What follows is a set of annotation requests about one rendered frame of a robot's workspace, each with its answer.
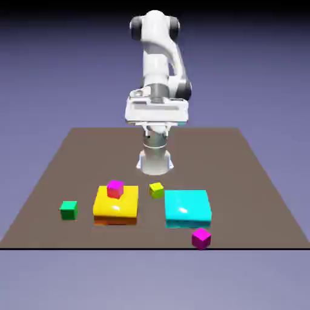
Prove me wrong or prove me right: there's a small yellow cube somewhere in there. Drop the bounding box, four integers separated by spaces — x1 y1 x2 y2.
148 182 165 200

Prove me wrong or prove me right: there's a large yellow box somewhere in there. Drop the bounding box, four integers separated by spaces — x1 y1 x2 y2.
92 185 139 226

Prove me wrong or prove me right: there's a small magenta cube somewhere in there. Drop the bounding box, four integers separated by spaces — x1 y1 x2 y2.
191 227 212 251
107 180 125 200

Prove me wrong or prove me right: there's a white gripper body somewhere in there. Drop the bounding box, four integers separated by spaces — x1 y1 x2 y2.
124 96 190 127

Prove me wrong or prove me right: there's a large cyan box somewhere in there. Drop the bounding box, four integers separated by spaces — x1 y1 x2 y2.
164 189 213 229

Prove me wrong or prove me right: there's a small green cube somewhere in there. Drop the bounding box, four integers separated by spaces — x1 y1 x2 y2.
59 200 79 221

